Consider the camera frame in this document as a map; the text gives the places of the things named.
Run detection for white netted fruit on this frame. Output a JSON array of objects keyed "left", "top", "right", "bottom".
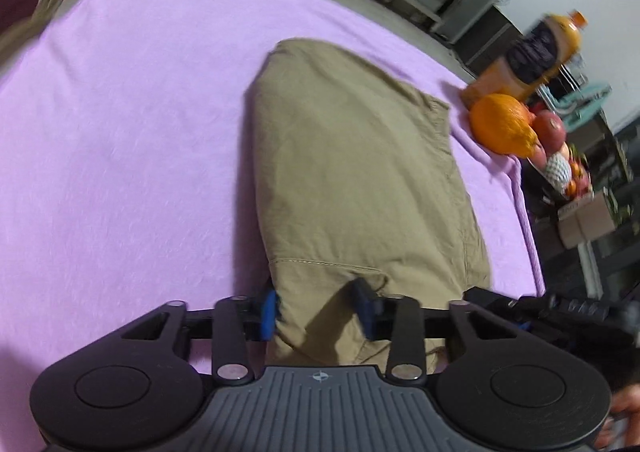
[{"left": 542, "top": 153, "right": 573, "bottom": 193}]

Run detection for pink towel table cover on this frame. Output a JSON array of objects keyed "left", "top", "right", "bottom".
[{"left": 1, "top": 0, "right": 544, "bottom": 451}]

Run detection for khaki shorts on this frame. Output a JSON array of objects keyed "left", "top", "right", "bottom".
[{"left": 252, "top": 39, "right": 491, "bottom": 366}]

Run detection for red apple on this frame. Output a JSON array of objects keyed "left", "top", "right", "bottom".
[{"left": 532, "top": 110, "right": 566, "bottom": 155}]

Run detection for orange juice bottle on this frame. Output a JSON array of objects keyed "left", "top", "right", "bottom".
[{"left": 460, "top": 10, "right": 588, "bottom": 108}]

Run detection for black fruit tray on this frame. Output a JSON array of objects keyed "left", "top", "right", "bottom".
[{"left": 522, "top": 152, "right": 573, "bottom": 201}]

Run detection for large orange fruit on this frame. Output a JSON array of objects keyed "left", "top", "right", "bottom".
[{"left": 469, "top": 94, "right": 539, "bottom": 159}]

